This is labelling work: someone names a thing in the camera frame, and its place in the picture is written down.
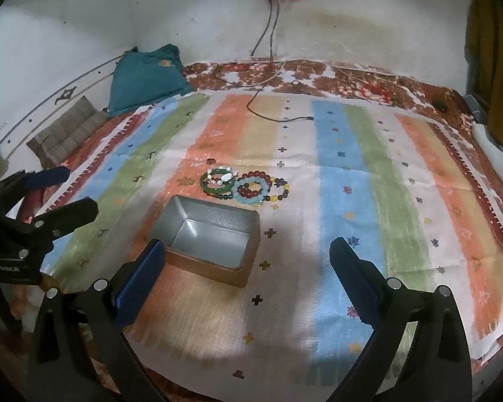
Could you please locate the brown striped cushion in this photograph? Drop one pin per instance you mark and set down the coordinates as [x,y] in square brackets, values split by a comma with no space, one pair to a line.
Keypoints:
[65,132]

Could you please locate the teal cloth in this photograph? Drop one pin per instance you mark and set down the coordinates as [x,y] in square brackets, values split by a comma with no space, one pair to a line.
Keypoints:
[144,79]

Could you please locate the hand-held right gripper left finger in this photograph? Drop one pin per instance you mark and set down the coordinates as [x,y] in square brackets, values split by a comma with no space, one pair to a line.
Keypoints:
[140,284]

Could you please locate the striped pastel mat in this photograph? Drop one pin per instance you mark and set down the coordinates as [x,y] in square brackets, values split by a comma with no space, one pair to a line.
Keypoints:
[352,201]

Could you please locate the yellow curtain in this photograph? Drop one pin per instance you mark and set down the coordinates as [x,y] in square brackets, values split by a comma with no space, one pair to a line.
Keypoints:
[492,63]

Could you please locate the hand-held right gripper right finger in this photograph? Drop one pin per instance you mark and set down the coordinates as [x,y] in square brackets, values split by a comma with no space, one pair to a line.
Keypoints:
[356,284]

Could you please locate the green jade bangle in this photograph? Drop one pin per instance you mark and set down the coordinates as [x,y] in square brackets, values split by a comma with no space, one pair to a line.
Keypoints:
[202,182]

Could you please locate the rectangular metal tin box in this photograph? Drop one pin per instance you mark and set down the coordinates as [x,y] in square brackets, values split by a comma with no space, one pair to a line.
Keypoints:
[211,234]

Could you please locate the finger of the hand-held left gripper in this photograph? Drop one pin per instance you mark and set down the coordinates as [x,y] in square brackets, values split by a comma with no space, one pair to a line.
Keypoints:
[73,211]
[46,177]

